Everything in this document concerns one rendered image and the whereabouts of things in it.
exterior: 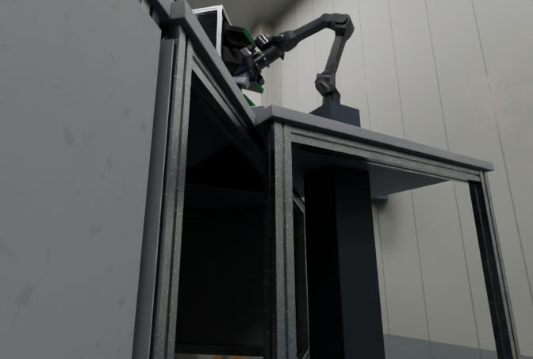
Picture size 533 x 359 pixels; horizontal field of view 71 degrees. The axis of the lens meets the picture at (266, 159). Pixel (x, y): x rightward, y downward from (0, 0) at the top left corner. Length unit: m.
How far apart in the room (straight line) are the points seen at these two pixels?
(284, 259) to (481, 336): 2.57
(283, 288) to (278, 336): 0.09
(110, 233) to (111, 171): 0.06
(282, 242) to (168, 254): 0.38
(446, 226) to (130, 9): 3.08
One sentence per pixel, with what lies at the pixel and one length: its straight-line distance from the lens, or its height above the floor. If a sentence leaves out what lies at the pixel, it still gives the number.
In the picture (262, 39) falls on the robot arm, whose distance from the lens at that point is 1.65.
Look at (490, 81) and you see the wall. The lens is 3.37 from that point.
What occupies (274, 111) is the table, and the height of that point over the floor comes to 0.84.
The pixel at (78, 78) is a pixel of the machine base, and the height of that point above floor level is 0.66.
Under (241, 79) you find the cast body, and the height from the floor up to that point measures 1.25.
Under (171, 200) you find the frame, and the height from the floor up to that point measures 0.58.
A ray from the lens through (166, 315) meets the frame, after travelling 0.49.
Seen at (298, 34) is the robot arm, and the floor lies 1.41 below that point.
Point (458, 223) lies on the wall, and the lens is 3.28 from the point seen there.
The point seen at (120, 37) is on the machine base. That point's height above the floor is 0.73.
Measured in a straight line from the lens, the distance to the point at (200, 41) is 0.61.
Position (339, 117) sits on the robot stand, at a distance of 1.32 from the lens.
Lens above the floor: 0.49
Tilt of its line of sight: 17 degrees up
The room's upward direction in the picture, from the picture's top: straight up
